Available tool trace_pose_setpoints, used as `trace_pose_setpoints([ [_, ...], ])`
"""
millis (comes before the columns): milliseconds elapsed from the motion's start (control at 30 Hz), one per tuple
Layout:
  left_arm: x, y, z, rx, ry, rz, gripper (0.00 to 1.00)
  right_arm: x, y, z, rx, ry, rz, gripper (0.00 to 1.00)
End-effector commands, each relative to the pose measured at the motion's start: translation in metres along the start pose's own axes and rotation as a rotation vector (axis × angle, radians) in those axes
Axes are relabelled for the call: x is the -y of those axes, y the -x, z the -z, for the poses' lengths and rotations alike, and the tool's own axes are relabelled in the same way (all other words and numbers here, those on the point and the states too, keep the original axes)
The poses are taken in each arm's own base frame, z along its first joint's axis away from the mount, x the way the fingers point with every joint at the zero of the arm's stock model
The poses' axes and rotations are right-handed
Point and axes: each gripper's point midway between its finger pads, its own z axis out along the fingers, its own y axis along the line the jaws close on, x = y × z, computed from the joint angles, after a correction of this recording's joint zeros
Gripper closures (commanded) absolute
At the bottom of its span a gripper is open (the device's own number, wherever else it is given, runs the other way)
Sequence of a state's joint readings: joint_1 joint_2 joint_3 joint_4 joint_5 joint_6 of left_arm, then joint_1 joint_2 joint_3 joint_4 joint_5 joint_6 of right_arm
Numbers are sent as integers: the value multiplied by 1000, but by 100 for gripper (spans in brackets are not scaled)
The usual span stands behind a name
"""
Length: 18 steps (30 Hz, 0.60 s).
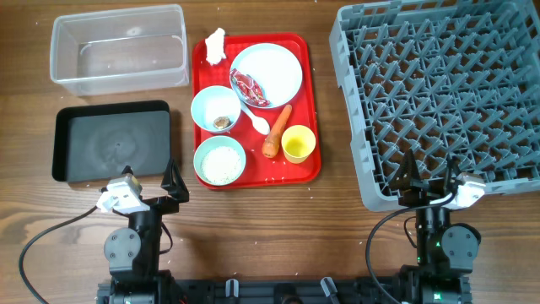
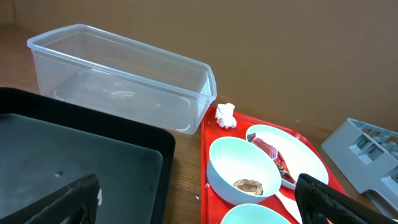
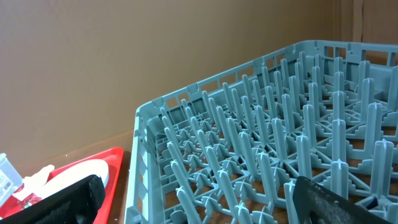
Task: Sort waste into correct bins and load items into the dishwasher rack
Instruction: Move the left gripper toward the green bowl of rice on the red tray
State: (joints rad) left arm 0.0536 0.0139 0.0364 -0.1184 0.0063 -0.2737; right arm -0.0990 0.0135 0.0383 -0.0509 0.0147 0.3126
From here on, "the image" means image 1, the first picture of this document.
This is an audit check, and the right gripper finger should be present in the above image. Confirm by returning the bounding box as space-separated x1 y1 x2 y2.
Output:
389 149 429 191
442 155 462 195

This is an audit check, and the green bowl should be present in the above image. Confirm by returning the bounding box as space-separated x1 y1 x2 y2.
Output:
193 136 246 187

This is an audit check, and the brown food scrap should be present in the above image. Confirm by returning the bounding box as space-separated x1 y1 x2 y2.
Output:
213 117 231 130

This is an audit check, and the light blue bowl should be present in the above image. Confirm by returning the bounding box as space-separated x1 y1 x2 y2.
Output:
191 85 241 133

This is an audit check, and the orange carrot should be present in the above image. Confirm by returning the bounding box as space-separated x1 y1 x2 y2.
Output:
262 105 292 158

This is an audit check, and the yellow plastic cup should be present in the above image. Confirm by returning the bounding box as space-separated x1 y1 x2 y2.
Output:
281 125 316 164

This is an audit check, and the white tissue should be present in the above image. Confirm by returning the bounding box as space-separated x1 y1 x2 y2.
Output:
205 28 226 65

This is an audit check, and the light blue plate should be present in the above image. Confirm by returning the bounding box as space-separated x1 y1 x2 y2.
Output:
230 43 303 109

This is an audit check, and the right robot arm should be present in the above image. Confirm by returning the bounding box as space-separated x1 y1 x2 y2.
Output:
390 150 486 304

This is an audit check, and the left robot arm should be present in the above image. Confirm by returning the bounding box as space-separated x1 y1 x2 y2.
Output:
96 159 189 304

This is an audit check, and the grey dishwasher rack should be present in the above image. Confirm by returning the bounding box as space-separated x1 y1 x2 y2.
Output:
329 1 539 212

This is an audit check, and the black plastic tray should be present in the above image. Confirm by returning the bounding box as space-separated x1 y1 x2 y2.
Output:
51 100 171 182

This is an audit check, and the red serving tray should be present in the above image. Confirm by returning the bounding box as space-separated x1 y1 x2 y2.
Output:
192 33 321 189

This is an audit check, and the white plastic spoon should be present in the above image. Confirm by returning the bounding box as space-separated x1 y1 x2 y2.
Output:
240 102 271 135

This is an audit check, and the clear plastic bin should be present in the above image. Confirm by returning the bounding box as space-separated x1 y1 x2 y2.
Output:
50 4 189 96

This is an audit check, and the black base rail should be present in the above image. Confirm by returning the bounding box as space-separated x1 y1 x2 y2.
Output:
95 276 473 304

